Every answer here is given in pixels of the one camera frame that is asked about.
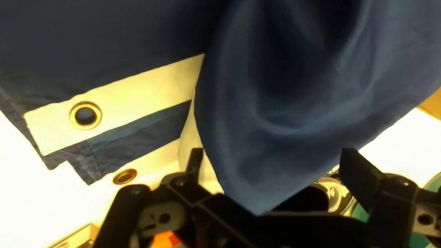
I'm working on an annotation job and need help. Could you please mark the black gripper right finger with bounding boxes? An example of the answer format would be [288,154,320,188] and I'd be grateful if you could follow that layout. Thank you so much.
[338,145,441,248]

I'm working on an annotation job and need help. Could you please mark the brown cardboard box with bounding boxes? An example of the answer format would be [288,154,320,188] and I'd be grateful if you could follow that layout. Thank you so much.
[417,87,441,121]

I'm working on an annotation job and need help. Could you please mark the black lid with silver knob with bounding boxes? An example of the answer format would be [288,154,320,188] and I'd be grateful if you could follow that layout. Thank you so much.
[275,174,356,217]

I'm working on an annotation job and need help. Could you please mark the blue cloth with white band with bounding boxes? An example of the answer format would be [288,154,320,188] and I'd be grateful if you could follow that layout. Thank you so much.
[0,0,441,217]

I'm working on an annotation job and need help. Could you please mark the orange ketchup bottle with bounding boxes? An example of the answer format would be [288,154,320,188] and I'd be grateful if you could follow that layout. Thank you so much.
[145,228,186,248]

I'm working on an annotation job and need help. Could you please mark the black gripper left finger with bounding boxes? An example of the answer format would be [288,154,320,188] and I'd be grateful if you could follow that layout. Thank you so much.
[94,145,218,248]

